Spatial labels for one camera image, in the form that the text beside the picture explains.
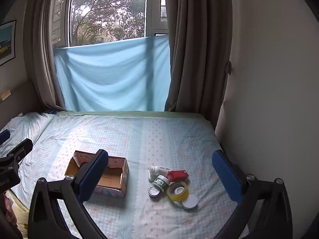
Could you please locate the floral yellow blanket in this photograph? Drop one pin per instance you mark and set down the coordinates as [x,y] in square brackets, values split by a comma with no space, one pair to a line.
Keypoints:
[21,213]

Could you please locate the light blue cloth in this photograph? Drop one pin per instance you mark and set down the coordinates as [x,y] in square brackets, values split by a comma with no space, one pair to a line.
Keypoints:
[126,75]

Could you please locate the left brown curtain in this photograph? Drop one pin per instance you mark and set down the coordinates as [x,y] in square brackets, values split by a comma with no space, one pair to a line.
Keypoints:
[45,28]

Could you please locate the person's left hand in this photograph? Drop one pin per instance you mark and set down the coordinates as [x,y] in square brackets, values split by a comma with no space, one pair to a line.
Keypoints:
[6,208]

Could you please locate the framed wall picture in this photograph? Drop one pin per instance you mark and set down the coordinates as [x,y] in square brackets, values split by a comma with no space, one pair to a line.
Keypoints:
[7,42]

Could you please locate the white lidded jar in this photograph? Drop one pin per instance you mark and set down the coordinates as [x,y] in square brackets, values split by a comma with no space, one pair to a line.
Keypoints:
[190,202]

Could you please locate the yellow tape roll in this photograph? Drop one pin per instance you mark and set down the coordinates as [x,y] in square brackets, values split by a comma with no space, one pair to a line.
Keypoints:
[177,191]

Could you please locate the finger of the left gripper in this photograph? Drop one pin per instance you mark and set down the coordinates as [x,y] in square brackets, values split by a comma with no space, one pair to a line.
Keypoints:
[21,151]
[4,136]

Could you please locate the silver round tin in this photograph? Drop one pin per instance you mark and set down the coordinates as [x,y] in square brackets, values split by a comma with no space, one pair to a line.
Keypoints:
[153,191]

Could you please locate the red carton box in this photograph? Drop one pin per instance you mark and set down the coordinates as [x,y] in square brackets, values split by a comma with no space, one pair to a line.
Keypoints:
[177,175]

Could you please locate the white pill bottle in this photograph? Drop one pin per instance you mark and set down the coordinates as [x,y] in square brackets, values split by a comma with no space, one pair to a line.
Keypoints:
[155,171]

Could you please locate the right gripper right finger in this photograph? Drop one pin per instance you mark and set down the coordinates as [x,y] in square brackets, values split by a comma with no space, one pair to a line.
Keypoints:
[274,219]

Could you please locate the brown curtain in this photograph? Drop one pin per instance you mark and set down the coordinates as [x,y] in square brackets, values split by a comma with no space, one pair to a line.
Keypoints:
[200,37]
[45,28]

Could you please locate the green white cream jar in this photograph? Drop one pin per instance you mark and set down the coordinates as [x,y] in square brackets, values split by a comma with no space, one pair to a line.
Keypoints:
[161,182]

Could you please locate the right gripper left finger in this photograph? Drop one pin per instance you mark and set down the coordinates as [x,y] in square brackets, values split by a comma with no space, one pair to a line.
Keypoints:
[45,217]

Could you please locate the white pillow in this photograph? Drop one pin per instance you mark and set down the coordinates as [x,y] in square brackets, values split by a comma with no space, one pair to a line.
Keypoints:
[30,126]

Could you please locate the window frame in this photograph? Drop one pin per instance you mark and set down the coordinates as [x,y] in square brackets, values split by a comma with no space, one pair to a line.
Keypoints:
[86,22]

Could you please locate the patterned bed sheet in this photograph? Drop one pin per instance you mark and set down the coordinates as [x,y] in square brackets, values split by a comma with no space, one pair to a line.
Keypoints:
[180,142]

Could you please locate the right brown curtain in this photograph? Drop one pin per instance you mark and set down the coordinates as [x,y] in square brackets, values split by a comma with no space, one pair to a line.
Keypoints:
[200,37]

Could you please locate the open cardboard box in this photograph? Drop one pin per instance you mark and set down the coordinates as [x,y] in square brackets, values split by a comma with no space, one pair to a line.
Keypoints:
[114,179]

